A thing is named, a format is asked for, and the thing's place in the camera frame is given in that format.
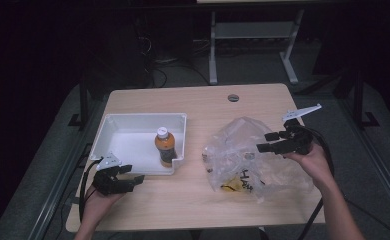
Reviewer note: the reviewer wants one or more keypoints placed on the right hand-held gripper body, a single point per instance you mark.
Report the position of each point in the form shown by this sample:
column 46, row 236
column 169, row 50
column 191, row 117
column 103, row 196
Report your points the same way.
column 298, row 140

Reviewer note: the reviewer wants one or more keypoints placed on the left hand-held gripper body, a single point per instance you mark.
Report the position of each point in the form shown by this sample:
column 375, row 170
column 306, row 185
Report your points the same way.
column 108, row 183

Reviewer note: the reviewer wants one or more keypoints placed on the white plastic tray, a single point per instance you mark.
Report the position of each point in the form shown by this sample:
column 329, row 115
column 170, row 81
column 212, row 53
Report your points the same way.
column 133, row 146

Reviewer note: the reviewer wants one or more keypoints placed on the clear plastic bag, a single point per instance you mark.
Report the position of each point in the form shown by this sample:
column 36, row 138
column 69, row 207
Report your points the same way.
column 236, row 160

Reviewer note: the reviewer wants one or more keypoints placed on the orange drink bottle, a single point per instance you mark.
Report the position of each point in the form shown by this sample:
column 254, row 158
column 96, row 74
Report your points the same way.
column 165, row 148

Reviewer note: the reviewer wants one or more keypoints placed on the person's left hand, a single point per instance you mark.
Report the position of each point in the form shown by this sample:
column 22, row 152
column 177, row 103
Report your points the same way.
column 99, row 206

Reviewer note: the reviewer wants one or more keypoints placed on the person's right hand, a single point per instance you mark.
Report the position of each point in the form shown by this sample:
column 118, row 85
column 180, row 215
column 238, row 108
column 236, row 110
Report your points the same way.
column 313, row 166

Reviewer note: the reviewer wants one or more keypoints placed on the black tape strip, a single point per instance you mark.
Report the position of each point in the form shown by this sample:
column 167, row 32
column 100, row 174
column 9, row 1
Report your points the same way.
column 73, row 201

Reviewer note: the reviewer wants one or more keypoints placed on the grey round table grommet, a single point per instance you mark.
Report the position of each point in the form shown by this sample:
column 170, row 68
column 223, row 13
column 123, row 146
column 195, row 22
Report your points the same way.
column 233, row 98

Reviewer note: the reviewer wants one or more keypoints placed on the black metal stand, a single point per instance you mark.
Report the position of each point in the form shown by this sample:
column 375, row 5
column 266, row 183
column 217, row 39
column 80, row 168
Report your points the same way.
column 359, row 100
column 83, row 100

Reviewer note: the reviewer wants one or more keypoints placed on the aluminium floor rail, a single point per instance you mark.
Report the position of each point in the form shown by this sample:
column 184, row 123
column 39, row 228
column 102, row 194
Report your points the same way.
column 376, row 156
column 61, row 181

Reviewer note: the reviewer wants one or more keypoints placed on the white metal desk frame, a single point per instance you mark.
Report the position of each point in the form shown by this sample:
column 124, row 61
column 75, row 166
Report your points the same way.
column 212, row 50

